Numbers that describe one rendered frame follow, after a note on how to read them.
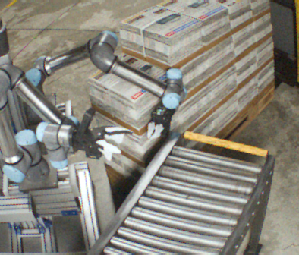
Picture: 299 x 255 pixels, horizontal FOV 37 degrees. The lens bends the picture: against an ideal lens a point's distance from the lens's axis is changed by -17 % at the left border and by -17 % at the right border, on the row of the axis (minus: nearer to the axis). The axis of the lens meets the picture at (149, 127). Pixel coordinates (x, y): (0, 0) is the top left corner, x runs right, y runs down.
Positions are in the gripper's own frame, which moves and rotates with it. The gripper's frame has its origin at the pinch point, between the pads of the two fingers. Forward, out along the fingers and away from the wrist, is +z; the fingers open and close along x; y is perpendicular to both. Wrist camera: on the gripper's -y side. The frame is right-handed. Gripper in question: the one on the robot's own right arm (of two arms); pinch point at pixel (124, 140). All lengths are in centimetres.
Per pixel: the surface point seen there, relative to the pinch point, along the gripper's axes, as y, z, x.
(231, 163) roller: 38, 29, -45
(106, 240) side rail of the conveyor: 45.2, -9.7, 9.3
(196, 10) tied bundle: -1, -6, -136
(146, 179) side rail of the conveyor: 39.9, -4.8, -29.3
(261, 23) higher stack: 20, 32, -188
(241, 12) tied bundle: 5, 20, -162
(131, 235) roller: 44.8, -1.0, 2.9
